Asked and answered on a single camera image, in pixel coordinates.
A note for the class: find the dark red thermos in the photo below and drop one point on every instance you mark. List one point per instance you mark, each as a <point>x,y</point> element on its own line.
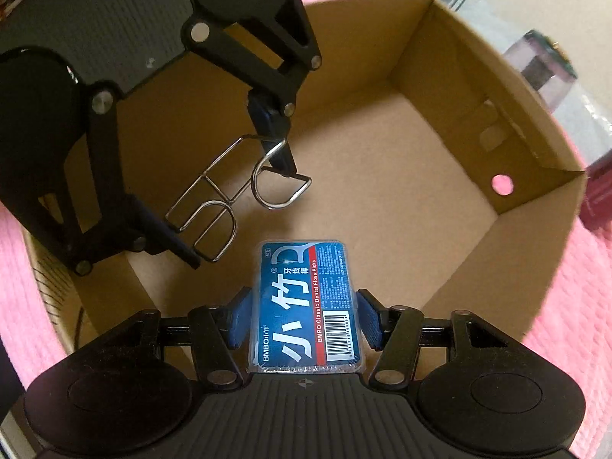
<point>600,196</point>

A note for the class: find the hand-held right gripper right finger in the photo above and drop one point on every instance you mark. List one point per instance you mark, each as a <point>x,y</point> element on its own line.
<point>370,318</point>

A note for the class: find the blue dental floss box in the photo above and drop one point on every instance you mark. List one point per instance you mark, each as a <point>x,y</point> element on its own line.
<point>306,306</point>

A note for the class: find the pink fleece blanket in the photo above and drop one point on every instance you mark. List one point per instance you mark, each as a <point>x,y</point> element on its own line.
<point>564,296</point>

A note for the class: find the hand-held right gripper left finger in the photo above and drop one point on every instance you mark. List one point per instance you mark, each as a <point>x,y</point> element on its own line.
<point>239,318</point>

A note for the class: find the brown cardboard box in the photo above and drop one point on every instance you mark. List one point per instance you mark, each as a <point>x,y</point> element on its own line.
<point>382,177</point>

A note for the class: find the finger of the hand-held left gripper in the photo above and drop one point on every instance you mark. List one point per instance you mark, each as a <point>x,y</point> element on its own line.
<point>265,114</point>
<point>153,229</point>

